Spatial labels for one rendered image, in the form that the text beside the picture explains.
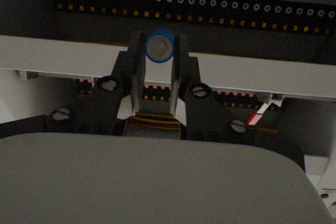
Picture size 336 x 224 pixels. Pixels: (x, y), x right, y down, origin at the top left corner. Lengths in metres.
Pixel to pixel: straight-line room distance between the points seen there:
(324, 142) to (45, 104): 0.61
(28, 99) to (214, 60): 0.35
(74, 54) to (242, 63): 0.23
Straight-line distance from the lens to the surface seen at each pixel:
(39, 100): 0.47
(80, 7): 0.42
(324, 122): 0.52
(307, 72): 0.32
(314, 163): 0.51
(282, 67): 0.30
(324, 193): 0.61
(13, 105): 0.42
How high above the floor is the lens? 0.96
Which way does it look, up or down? 38 degrees up
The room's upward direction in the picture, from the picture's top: 174 degrees counter-clockwise
